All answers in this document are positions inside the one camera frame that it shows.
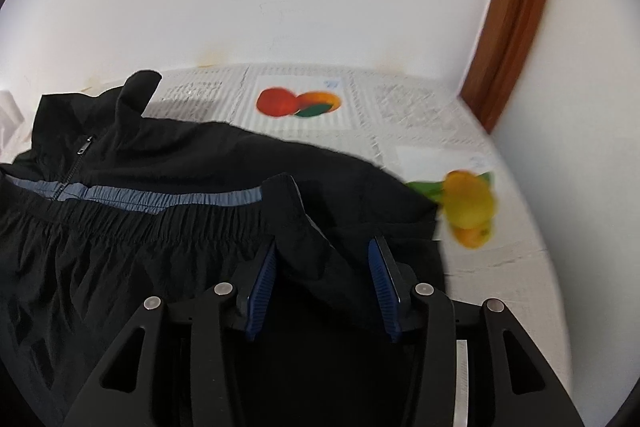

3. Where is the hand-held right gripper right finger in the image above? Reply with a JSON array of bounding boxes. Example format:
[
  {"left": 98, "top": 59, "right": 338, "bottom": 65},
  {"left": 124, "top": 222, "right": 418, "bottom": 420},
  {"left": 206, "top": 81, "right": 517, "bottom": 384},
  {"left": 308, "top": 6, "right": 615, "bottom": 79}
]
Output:
[{"left": 367, "top": 236, "right": 586, "bottom": 427}]

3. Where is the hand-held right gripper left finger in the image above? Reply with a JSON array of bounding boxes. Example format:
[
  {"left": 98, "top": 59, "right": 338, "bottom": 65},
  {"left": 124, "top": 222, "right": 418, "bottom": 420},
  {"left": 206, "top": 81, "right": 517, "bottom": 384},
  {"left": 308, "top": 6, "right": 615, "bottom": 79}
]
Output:
[{"left": 62, "top": 239, "right": 278, "bottom": 427}]

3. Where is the black white blue zip jacket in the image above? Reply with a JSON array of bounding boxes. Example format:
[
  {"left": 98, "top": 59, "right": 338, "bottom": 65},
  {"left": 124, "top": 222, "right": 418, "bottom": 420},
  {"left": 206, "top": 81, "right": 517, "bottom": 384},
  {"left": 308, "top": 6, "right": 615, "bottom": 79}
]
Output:
[{"left": 0, "top": 69, "right": 451, "bottom": 427}]

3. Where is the fruit printed tablecloth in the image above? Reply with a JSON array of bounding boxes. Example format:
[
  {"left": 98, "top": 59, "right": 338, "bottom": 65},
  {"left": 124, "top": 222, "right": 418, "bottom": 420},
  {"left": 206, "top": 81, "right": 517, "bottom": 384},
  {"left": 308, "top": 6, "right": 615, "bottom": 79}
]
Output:
[{"left": 85, "top": 63, "right": 571, "bottom": 408}]

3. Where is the brown wooden door frame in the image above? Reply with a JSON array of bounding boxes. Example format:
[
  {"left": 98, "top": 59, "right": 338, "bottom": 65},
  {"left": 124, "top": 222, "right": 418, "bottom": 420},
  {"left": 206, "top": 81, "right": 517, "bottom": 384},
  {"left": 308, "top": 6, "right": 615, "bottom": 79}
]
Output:
[{"left": 457, "top": 0, "right": 558, "bottom": 134}]

